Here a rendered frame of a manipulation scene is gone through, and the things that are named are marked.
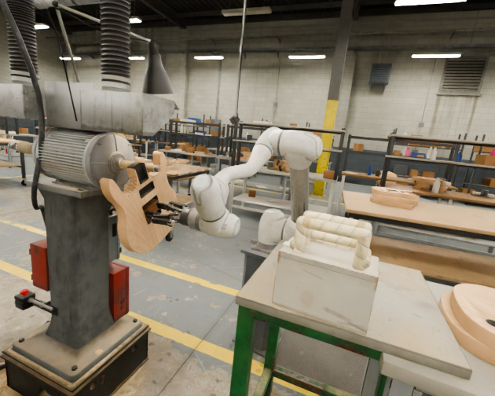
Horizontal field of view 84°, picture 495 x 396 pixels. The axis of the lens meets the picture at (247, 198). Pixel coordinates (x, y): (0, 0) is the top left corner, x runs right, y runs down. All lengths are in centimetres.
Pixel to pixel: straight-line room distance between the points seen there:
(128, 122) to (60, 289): 97
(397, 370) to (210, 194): 71
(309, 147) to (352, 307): 76
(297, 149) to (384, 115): 1076
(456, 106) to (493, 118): 117
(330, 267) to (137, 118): 79
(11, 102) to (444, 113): 1198
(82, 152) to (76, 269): 57
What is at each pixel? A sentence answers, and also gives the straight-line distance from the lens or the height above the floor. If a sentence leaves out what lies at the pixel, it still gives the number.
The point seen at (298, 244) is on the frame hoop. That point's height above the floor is 113.
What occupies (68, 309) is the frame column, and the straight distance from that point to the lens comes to 172.
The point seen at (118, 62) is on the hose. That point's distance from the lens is 121.
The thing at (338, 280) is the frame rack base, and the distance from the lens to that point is 81.
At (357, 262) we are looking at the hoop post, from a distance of 79.
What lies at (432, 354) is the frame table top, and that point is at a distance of 92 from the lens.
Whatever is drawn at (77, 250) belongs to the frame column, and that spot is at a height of 82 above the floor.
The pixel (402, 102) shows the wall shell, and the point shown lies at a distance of 1214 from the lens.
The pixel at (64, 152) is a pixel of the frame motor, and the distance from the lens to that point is 142.
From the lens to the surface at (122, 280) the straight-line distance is 178.
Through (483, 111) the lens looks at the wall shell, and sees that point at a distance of 1263.
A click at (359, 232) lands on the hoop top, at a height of 120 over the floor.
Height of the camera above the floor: 142
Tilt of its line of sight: 12 degrees down
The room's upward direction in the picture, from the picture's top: 6 degrees clockwise
